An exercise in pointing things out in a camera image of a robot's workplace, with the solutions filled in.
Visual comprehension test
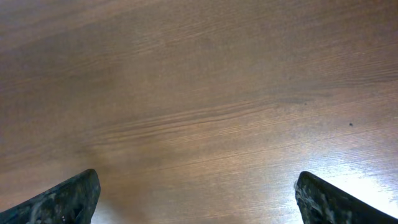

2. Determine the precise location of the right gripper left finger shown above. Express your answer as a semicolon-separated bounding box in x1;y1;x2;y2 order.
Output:
1;169;101;224

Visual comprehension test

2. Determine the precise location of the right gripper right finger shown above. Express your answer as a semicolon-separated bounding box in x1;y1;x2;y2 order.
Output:
294;171;397;224

